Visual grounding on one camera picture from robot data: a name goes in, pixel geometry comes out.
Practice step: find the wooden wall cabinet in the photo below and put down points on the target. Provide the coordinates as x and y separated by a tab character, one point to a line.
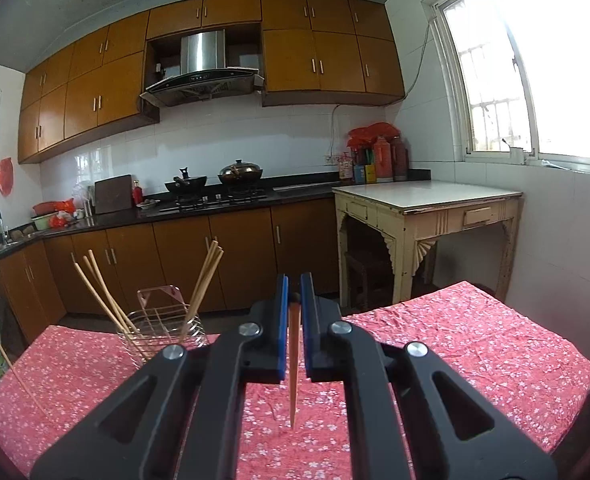
90	95
205	12
325	55

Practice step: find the blue and yellow canister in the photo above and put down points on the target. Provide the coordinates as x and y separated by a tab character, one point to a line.
365	174

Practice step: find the wooden base cabinets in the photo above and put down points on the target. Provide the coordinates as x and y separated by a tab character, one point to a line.
175	255

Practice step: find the black wok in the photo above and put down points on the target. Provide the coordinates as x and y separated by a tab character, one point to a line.
187	184

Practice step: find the red paper wall decoration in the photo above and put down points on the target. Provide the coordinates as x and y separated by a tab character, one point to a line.
5	176

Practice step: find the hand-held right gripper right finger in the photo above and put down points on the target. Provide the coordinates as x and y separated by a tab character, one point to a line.
306	330

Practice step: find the wok with metal lid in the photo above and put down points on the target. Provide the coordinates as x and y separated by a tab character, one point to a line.
240	172

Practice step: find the steel range hood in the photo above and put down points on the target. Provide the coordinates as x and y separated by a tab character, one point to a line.
202	60

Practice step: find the dark cutting board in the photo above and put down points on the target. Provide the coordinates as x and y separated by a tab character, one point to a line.
114	194

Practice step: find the cream wooden side table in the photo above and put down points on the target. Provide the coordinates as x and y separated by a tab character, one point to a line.
425	200

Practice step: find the dark wooden stool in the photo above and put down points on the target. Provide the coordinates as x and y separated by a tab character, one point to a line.
370	275

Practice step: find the long thin wooden stick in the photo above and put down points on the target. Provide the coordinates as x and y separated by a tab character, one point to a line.
12	360

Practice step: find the gas stove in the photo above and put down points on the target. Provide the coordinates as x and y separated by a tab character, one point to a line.
210	201

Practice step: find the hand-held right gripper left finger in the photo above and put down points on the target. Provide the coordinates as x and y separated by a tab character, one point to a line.
282	330

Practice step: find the red bag on bowl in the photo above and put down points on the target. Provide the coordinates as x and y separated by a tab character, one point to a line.
52	207

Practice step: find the large bright window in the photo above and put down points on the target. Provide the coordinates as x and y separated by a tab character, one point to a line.
550	60

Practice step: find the black kitchen countertop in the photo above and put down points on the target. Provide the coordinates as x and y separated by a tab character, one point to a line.
115	217

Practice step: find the red thermos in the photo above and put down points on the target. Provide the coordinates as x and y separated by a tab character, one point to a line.
383	160

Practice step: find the red plastic bag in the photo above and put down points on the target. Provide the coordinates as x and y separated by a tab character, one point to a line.
370	135

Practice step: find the wall socket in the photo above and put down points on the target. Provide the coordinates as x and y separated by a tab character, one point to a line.
330	160

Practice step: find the pink floral tablecloth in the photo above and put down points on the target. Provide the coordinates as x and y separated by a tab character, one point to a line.
425	350

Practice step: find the brown thermos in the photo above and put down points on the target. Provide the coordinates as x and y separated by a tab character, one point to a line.
400	160

